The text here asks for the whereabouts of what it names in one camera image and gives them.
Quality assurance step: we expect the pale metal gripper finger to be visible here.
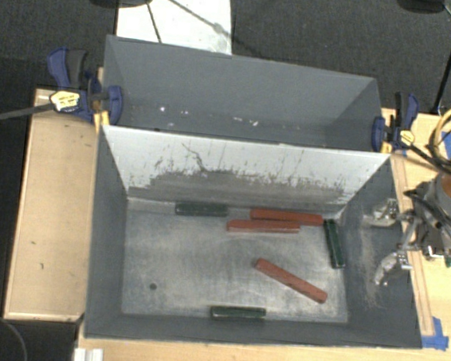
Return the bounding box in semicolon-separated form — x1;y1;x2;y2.
362;195;402;230
372;249;416;291

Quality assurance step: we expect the red-brown flat block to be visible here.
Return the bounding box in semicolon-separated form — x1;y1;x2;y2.
249;206;325;229
225;214;303;241
250;257;332;306

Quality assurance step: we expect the grey metal bin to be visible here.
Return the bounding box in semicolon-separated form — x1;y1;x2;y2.
73;33;451;361

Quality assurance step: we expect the dark green flat block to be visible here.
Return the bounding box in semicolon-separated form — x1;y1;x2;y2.
317;218;351;271
209;301;268;327
173;198;231;222

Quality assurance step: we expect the pale wood flat board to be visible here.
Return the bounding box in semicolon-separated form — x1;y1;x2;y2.
2;86;451;361

